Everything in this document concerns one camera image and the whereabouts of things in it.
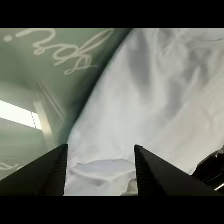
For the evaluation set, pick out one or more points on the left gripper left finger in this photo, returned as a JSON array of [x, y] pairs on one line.
[[46, 175]]

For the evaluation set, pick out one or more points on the white shirt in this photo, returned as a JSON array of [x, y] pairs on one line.
[[150, 100]]

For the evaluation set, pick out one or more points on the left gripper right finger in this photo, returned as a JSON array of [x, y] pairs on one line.
[[156, 176]]

